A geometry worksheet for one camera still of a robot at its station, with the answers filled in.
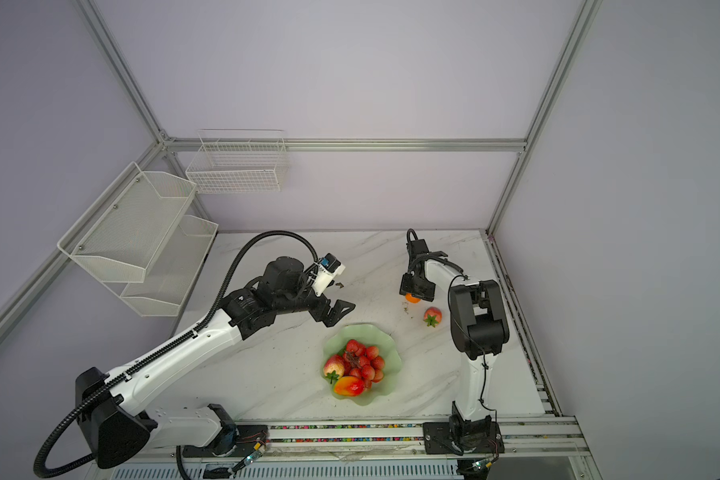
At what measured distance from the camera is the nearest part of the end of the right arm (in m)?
0.76

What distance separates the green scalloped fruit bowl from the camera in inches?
30.9

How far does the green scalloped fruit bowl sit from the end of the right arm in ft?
0.52
